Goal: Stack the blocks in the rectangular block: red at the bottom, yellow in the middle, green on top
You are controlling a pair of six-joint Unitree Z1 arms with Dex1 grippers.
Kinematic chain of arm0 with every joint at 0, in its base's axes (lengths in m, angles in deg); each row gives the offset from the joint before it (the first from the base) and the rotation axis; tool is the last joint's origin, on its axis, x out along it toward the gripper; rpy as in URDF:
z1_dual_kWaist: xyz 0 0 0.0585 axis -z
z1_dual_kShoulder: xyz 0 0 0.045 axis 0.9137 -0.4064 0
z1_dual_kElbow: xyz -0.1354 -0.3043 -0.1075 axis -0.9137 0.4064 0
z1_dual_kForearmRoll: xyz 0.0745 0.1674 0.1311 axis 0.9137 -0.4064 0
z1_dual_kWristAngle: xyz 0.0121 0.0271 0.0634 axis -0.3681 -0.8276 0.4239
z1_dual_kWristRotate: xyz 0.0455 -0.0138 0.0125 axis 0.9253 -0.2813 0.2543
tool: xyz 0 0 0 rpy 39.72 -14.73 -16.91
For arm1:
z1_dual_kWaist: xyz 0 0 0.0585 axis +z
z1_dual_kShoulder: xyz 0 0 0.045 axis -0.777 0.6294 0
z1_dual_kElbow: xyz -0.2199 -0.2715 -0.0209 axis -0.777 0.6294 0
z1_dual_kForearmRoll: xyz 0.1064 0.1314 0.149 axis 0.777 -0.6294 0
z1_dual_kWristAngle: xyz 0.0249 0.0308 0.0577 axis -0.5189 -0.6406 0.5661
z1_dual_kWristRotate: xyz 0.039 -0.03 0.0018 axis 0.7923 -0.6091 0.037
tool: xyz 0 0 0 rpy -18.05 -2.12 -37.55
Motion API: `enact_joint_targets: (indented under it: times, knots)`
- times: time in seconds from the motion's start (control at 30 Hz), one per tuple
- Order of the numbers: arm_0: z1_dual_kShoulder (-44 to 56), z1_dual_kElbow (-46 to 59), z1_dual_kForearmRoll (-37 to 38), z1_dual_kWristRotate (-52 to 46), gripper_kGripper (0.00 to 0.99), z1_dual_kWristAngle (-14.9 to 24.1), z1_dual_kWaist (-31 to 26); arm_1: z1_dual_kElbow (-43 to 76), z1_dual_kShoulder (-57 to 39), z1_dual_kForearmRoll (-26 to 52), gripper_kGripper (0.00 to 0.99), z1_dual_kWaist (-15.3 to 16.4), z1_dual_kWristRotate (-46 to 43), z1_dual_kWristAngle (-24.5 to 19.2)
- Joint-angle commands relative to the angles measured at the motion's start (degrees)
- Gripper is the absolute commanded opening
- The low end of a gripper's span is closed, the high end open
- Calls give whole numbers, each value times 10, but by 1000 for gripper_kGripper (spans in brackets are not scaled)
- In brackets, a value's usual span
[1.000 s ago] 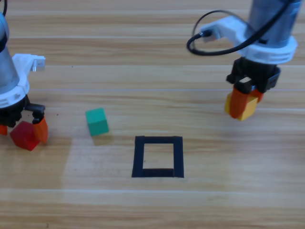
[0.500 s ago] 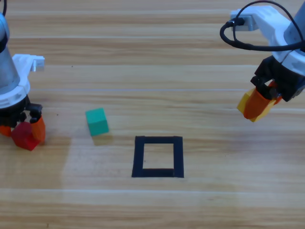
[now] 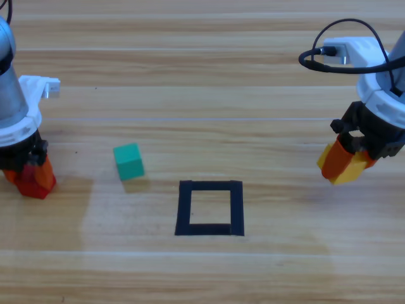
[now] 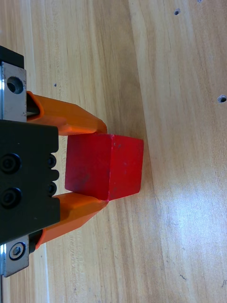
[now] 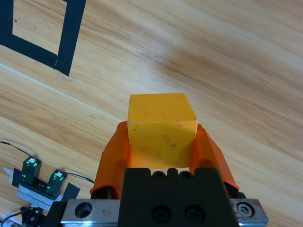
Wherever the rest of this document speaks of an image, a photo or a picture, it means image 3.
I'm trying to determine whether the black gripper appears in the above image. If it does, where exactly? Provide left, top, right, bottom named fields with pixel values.
left=321, top=101, right=405, bottom=182
left=0, top=129, right=57, bottom=193

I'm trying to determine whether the white wrist mount ring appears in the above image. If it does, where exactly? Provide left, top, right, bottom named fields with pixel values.
left=0, top=75, right=61, bottom=149
left=321, top=36, right=405, bottom=130

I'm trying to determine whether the yellow cube block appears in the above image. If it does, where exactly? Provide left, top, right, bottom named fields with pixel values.
left=316, top=144, right=370, bottom=186

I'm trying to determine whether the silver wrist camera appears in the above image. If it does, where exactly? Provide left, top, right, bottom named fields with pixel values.
left=43, top=82, right=61, bottom=99
left=334, top=44, right=349, bottom=67

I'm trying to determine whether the black tape square outline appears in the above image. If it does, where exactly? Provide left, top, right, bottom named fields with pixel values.
left=174, top=180, right=246, bottom=237

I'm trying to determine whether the red cube block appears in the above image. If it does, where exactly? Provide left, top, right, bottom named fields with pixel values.
left=14, top=163, right=53, bottom=200

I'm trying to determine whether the green cube block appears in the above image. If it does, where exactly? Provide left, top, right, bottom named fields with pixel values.
left=113, top=142, right=146, bottom=182

